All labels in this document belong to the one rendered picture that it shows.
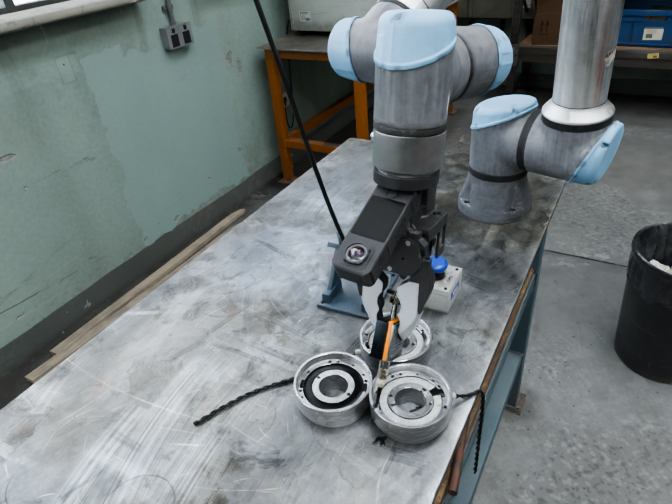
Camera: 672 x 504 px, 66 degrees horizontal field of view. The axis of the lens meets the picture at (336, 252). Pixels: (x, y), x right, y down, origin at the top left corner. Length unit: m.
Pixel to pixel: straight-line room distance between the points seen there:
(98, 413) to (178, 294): 0.27
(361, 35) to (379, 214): 0.24
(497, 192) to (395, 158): 0.57
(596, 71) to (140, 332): 0.85
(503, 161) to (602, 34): 0.27
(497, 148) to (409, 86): 0.55
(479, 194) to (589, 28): 0.36
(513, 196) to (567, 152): 0.16
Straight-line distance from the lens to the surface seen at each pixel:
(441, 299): 0.85
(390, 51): 0.51
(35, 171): 2.19
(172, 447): 0.75
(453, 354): 0.80
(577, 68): 0.94
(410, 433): 0.66
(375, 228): 0.53
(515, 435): 1.73
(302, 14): 3.02
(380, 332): 0.63
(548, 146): 1.00
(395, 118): 0.52
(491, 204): 1.09
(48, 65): 2.20
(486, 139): 1.05
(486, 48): 0.60
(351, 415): 0.69
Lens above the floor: 1.36
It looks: 34 degrees down
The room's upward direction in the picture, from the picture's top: 6 degrees counter-clockwise
